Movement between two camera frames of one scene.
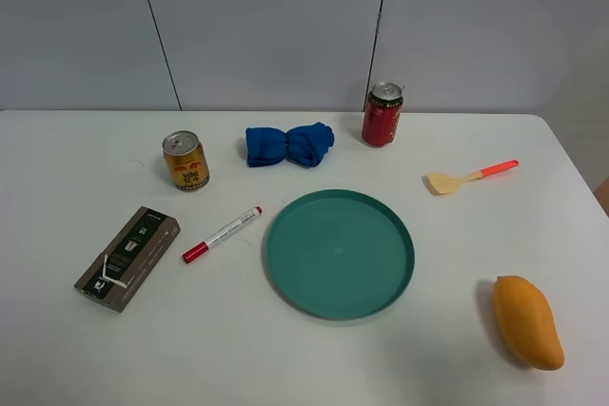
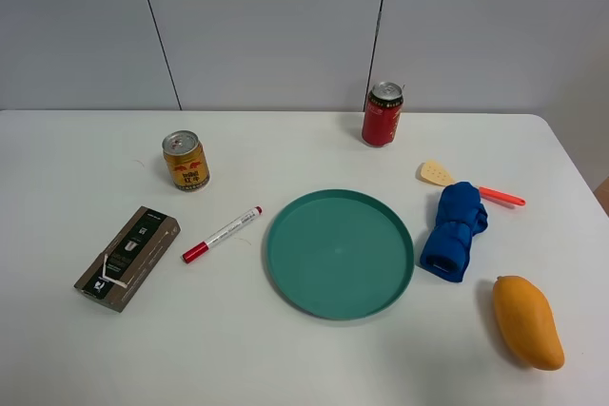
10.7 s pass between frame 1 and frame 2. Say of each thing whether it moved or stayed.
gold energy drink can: stayed
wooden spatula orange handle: moved
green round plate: stayed
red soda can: stayed
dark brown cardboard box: stayed
